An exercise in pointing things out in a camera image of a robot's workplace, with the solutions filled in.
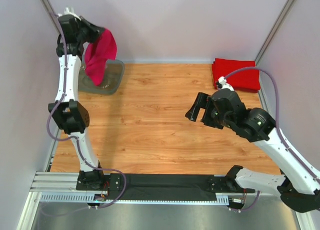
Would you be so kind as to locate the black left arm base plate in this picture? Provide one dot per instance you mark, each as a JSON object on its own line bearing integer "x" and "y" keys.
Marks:
{"x": 96, "y": 180}

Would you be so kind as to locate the folded red t shirt stack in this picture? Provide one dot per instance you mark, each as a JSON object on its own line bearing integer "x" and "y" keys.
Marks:
{"x": 247, "y": 80}

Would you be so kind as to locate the white slotted cable duct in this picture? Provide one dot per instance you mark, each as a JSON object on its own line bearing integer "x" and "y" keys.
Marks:
{"x": 94, "y": 198}

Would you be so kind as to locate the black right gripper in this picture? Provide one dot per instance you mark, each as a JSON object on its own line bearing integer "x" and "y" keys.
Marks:
{"x": 208, "y": 112}

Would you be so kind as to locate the aluminium mounting rail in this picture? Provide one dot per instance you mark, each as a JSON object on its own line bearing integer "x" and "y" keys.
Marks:
{"x": 54, "y": 182}

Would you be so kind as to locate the right aluminium corner post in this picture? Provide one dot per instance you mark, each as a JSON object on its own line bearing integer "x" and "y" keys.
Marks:
{"x": 274, "y": 29}

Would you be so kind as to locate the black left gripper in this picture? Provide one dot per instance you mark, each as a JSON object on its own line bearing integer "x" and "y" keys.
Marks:
{"x": 90, "y": 29}

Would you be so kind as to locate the black cloth strip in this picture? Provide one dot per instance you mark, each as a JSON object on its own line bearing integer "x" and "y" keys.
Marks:
{"x": 168, "y": 187}

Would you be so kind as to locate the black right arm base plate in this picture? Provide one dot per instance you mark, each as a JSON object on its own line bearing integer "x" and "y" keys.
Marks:
{"x": 225, "y": 184}

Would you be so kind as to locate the magenta t shirt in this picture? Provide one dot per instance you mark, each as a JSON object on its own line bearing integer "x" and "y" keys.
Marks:
{"x": 97, "y": 54}

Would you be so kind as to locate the aluminium corner post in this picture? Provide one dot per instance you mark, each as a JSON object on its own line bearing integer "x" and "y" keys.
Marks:
{"x": 274, "y": 29}
{"x": 49, "y": 10}

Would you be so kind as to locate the translucent teal plastic bin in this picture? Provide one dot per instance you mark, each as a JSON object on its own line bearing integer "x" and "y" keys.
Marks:
{"x": 114, "y": 71}

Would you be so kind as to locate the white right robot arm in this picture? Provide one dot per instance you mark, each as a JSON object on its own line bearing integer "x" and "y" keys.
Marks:
{"x": 297, "y": 187}

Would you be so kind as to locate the left aluminium corner post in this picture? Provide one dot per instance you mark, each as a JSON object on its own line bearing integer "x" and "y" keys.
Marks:
{"x": 49, "y": 10}

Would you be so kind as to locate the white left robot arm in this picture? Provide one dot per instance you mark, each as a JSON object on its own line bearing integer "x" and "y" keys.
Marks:
{"x": 66, "y": 111}

